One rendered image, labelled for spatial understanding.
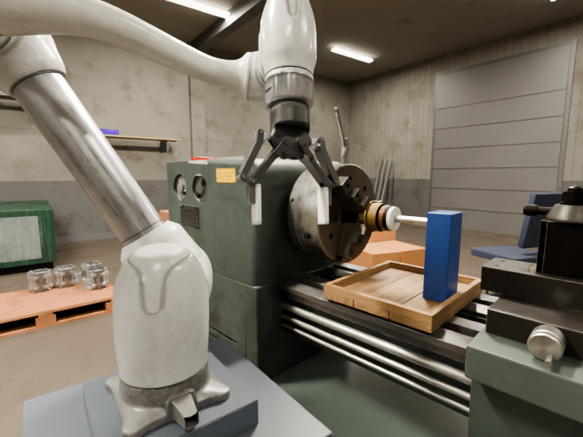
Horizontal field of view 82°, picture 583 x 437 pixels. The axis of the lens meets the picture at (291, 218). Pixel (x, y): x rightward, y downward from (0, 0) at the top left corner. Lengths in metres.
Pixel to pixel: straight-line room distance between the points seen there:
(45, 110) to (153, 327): 0.49
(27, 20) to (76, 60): 6.67
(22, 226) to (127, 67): 3.69
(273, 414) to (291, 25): 0.71
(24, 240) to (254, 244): 4.39
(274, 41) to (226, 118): 7.41
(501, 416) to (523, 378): 0.11
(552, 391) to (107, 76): 7.30
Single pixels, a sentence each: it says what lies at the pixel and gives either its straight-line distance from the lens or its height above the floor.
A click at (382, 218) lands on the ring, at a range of 0.97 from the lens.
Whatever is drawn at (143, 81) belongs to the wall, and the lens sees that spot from 7.53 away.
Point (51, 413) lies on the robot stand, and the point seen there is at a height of 0.75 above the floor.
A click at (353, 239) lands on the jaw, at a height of 1.01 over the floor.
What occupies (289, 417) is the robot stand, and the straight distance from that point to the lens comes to 0.73.
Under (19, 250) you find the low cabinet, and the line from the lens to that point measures 5.23.
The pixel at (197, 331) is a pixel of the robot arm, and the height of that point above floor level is 0.94.
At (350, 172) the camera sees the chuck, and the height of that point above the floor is 1.21.
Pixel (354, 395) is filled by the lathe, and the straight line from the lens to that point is 1.16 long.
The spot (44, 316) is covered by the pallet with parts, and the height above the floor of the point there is 0.10.
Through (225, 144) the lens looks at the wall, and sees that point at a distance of 7.94.
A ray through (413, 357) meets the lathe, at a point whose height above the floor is 0.78.
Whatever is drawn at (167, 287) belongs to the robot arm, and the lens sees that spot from 0.59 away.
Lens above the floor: 1.20
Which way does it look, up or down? 8 degrees down
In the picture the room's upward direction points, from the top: straight up
